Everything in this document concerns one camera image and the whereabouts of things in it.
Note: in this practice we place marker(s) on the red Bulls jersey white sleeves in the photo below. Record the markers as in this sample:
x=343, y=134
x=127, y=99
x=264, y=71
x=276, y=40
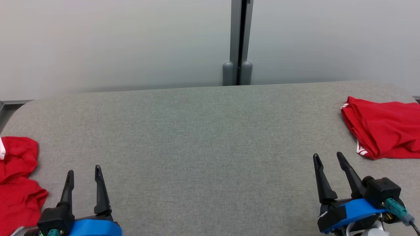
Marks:
x=384, y=131

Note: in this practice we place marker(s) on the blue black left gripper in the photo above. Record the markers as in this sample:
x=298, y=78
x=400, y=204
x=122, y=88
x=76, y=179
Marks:
x=95, y=227

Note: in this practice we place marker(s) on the grey partition post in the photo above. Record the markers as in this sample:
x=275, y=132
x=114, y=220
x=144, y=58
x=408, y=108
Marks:
x=247, y=72
x=228, y=73

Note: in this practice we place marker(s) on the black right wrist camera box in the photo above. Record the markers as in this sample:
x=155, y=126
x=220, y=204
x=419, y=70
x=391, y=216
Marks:
x=382, y=190

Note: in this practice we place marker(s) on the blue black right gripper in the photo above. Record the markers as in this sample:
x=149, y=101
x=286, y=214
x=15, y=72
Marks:
x=351, y=211

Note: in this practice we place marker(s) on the red shorts with white stripes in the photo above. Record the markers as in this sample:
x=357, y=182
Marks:
x=18, y=193

